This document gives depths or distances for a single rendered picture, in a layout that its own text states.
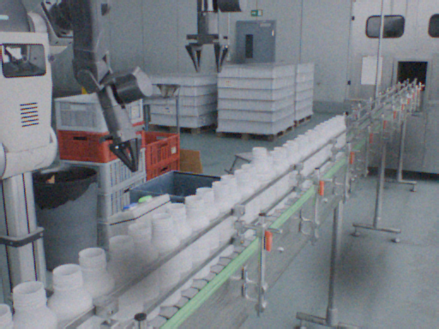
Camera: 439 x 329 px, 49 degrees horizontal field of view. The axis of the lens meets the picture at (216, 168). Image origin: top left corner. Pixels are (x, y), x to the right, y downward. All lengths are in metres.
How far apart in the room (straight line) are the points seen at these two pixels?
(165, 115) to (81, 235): 5.57
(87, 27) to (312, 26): 10.61
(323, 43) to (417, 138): 6.14
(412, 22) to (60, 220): 4.08
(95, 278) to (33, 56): 0.79
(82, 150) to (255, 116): 4.59
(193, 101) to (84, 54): 7.28
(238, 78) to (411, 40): 3.10
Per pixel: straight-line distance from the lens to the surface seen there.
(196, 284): 0.98
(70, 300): 0.69
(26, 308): 0.65
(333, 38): 11.42
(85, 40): 1.06
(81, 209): 3.24
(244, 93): 7.78
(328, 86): 11.45
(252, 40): 11.95
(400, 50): 5.63
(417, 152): 5.72
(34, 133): 1.39
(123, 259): 0.76
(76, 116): 3.53
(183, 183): 2.03
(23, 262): 1.49
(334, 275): 2.49
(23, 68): 1.36
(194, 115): 8.33
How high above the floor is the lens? 1.45
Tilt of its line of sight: 14 degrees down
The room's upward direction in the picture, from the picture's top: straight up
